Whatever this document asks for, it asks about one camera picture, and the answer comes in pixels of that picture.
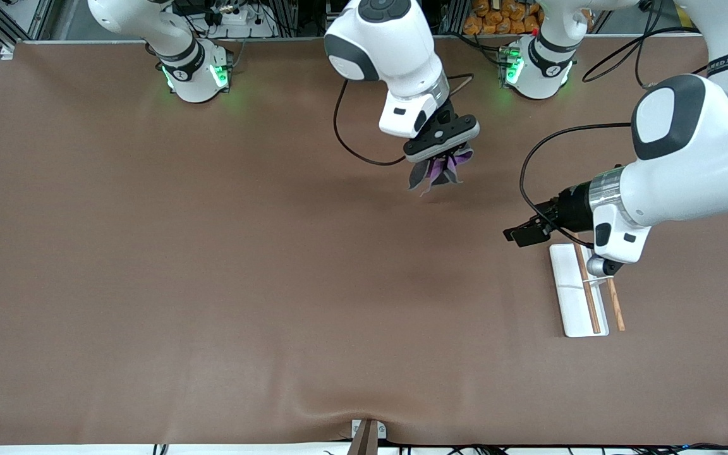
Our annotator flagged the white metal bracket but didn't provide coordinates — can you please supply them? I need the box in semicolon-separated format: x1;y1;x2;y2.
351;419;387;440

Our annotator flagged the orange snack packets pile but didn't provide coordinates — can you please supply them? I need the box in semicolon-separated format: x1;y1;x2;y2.
463;0;545;36

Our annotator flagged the white power strip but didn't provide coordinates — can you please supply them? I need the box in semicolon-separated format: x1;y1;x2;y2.
211;6;258;27

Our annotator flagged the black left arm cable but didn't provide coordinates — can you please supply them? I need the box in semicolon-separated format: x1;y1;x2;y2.
581;0;712;89

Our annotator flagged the purple and grey towel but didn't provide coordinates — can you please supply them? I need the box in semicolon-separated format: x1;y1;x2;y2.
408;147;474;195

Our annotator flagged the white rack with wooden rods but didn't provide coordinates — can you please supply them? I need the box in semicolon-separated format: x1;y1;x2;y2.
549;233;626;338

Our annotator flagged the brown camera post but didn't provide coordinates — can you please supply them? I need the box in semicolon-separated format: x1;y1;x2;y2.
346;419;380;455

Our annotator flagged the aluminium frame profile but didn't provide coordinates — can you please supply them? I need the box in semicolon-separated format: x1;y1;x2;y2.
0;0;55;54

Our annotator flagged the brown table mat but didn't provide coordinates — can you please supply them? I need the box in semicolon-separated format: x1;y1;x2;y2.
0;36;728;447

